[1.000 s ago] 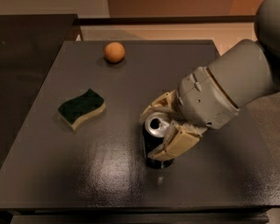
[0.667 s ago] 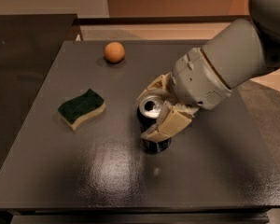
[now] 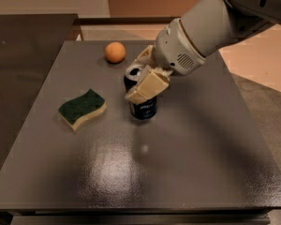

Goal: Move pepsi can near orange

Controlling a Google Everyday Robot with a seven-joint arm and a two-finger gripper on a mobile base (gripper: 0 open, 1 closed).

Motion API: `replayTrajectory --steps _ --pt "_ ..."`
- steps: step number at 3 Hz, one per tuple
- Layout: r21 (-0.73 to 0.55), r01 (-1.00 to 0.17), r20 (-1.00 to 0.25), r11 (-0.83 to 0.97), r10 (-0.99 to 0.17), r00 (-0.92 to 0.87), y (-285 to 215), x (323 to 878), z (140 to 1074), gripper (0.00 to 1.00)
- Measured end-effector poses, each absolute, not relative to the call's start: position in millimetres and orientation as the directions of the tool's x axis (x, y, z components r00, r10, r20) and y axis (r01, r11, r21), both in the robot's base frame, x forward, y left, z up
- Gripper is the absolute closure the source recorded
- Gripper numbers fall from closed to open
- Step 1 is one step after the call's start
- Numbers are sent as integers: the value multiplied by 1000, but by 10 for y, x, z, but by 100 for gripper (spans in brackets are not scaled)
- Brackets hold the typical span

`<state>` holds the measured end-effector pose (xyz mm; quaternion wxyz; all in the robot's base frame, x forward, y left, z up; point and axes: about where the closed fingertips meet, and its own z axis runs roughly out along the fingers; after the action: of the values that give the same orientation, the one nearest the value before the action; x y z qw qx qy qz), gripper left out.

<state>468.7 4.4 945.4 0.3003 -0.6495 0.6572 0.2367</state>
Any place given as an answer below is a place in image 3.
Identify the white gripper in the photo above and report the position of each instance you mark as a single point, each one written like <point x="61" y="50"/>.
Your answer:
<point x="174" y="52"/>

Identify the black pepsi can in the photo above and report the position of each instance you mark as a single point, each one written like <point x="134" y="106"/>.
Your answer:
<point x="145" y="110"/>

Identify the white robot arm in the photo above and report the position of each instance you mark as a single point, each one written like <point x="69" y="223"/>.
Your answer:
<point x="214" y="24"/>

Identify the orange fruit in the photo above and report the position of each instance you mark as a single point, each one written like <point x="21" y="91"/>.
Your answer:
<point x="115" y="52"/>

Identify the green yellow sponge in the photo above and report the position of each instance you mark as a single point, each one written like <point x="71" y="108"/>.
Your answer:
<point x="82" y="109"/>

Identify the dark side counter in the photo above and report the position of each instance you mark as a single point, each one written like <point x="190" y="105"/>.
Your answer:
<point x="29" y="45"/>

